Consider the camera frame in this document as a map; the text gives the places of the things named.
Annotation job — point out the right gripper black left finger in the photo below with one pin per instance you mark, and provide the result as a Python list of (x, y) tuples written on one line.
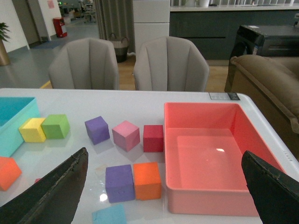
[(53, 199)]

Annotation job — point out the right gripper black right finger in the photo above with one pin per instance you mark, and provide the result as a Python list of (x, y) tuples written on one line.
[(275, 194)]

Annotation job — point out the orange foam block left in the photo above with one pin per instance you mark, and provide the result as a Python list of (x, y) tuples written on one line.
[(9, 172)]

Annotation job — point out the orange foam block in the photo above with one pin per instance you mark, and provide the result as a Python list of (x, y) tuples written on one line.
[(147, 181), (9, 172)]

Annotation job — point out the purple foam block near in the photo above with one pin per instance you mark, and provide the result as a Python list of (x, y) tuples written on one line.
[(119, 184)]

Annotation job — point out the purple foam block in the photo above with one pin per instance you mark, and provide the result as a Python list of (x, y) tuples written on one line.
[(119, 184), (97, 130)]

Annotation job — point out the green foam block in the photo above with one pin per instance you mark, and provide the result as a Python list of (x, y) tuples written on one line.
[(56, 126)]

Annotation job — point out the yellow foam block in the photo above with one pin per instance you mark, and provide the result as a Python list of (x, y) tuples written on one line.
[(31, 130)]

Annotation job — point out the purple foam block far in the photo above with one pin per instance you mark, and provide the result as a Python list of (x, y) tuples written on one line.
[(97, 130)]

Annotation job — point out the pink plastic bin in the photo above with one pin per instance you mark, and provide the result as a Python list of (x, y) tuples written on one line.
[(204, 144)]

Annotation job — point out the orange foam block right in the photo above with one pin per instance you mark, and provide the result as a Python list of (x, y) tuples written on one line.
[(147, 181)]

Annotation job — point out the pink foam block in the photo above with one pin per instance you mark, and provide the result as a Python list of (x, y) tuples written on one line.
[(126, 135)]

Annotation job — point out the teal plastic bin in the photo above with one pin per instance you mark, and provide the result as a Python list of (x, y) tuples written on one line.
[(14, 111)]

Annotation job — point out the table label sticker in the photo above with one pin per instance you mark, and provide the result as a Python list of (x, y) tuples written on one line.
[(223, 96)]

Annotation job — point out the brown sofa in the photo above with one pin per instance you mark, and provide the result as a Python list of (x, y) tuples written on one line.
[(273, 84)]

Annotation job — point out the red foam block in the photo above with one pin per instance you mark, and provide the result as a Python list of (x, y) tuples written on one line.
[(153, 138)]

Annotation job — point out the grey chair left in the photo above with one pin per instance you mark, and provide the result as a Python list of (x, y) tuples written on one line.
[(85, 64)]

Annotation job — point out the grey chair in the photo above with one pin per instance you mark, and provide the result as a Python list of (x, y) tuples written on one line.
[(85, 64), (170, 64)]

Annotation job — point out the black appliance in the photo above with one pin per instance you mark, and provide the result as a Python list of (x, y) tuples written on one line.
[(269, 41)]

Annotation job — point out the woven basket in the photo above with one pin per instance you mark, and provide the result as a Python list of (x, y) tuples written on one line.
[(121, 45)]

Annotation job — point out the grey chair right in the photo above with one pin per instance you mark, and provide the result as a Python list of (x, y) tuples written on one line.
[(170, 64)]

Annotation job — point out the potted plant gold pot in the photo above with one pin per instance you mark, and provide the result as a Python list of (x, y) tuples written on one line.
[(4, 58)]

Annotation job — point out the dark grey counter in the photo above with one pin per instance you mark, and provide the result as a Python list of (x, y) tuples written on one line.
[(213, 30)]

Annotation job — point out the grey curtain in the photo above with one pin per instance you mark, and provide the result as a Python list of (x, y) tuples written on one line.
[(115, 16)]

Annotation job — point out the white cabinet column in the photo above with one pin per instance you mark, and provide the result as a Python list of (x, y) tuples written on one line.
[(151, 20)]

